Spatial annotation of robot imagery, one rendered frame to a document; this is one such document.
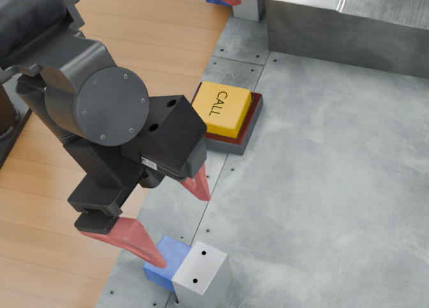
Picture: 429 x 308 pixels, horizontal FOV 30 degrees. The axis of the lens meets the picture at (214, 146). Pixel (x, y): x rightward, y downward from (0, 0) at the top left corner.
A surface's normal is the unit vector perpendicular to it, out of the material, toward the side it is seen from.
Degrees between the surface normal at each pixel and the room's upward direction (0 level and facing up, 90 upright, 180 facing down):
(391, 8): 3
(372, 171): 0
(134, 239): 82
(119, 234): 30
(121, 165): 60
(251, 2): 90
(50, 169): 0
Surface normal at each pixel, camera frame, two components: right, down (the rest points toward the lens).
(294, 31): -0.33, 0.78
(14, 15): 0.50, 0.12
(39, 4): 0.59, 0.29
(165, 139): 0.69, 0.00
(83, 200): -0.52, -0.69
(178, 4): -0.11, -0.59
